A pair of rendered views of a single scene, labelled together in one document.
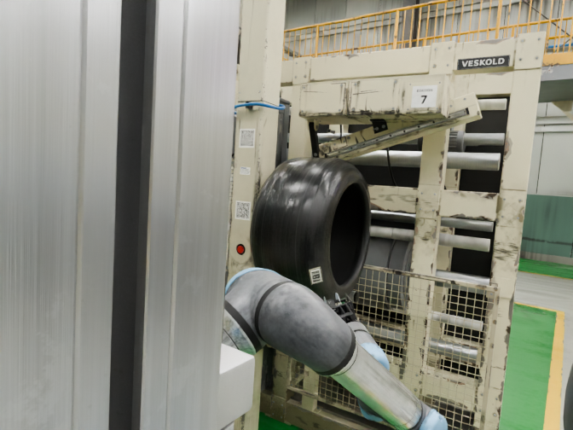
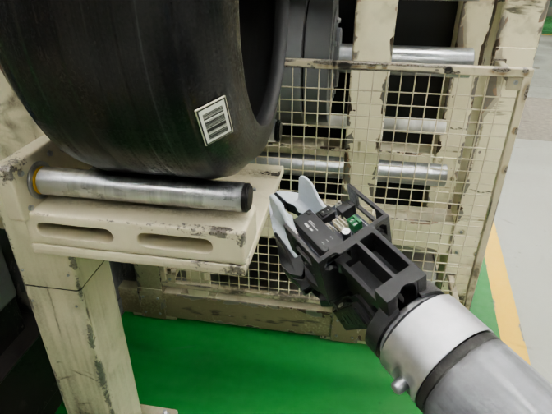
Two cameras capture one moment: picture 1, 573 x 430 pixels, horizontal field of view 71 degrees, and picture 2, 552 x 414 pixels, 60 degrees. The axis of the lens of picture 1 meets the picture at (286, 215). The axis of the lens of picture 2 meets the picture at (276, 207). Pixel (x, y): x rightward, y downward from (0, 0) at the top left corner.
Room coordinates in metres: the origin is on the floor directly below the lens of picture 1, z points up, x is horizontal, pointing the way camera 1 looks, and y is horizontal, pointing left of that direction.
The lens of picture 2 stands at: (0.77, 0.01, 1.24)
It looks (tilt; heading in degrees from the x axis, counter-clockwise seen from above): 30 degrees down; 340
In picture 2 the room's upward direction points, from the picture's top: straight up
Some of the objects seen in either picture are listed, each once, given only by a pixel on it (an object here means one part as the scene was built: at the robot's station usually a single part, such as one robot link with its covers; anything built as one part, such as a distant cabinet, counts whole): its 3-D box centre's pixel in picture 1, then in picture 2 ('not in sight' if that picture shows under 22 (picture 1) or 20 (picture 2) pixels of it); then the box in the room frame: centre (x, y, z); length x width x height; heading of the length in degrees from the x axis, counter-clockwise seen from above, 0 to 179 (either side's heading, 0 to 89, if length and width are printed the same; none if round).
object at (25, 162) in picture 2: not in sight; (79, 145); (1.66, 0.07, 0.90); 0.40 x 0.03 x 0.10; 150
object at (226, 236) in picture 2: not in sight; (143, 223); (1.45, -0.02, 0.83); 0.36 x 0.09 x 0.06; 60
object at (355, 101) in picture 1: (373, 102); not in sight; (1.77, -0.34, 1.71); 0.61 x 0.25 x 0.15; 60
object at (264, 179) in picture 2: not in sight; (176, 202); (1.58, -0.09, 0.80); 0.37 x 0.36 x 0.02; 150
